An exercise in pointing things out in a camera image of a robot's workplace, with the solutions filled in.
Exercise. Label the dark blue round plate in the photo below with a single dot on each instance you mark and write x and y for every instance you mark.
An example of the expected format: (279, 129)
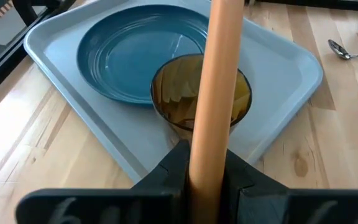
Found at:
(126, 56)

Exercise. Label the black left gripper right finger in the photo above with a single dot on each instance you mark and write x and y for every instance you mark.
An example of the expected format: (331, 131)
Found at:
(291, 207)

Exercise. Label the amber faceted glass cup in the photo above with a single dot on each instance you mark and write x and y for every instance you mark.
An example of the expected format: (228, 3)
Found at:
(172, 90)

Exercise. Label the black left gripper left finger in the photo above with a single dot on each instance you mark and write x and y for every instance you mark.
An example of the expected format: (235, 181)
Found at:
(120, 207)

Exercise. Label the light grey plastic tray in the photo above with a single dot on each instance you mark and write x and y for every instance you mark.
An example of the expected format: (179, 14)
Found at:
(275, 77)

